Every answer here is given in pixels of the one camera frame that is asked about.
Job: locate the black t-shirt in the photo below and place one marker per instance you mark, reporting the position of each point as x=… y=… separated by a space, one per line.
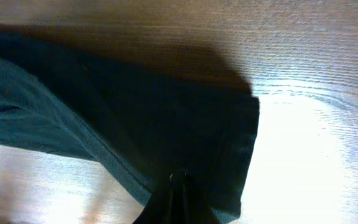
x=140 y=125

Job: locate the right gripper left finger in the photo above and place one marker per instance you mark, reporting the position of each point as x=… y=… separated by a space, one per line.
x=165 y=206

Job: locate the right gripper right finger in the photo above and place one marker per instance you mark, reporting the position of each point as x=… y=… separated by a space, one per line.
x=196 y=209

